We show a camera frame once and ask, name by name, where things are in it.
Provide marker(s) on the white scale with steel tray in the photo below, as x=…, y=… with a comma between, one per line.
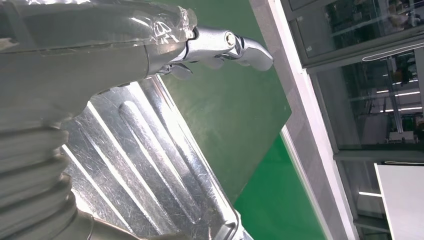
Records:
x=149, y=172

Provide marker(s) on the grey framed glass partition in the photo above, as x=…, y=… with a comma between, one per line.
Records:
x=371, y=99

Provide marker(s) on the white panel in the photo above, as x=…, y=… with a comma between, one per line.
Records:
x=404, y=205

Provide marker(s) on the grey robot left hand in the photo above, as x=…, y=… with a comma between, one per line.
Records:
x=82, y=59

